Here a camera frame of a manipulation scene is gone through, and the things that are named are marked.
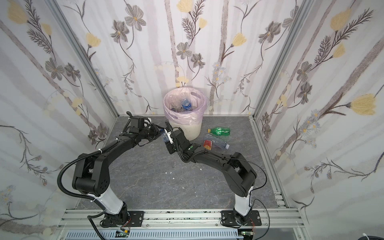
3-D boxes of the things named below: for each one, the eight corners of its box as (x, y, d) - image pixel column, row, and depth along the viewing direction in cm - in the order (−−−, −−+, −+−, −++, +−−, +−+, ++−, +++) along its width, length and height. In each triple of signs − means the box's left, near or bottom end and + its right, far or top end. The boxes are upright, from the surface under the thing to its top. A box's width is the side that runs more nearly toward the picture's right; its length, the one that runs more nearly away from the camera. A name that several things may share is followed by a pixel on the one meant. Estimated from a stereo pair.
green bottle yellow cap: (208, 136, 109) (208, 132, 105) (207, 131, 113) (208, 127, 108) (229, 137, 110) (230, 132, 105) (228, 132, 113) (229, 127, 108)
